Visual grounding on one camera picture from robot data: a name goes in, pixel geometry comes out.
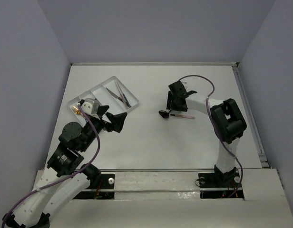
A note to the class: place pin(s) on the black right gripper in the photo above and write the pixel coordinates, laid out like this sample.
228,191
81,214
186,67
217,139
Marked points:
170,104

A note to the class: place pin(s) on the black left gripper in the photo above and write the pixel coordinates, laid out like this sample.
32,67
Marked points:
105,119

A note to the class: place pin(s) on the purple spoon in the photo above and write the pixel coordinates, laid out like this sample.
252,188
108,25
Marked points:
164,114

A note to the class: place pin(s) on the gold spoon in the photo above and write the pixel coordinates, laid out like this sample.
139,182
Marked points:
77,112

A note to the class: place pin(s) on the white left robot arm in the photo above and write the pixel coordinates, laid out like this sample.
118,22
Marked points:
65,175

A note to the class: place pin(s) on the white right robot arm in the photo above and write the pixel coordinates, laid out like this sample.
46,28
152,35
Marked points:
229,126

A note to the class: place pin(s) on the white cutlery tray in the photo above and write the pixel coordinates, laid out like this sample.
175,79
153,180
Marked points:
100,93

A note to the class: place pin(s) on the dark handled knife in tray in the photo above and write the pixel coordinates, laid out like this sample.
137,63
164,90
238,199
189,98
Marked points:
117,97

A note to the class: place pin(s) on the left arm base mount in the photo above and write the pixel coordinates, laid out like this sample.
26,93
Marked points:
102,190

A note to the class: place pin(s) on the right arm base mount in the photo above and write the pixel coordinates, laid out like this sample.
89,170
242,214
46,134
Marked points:
210,189

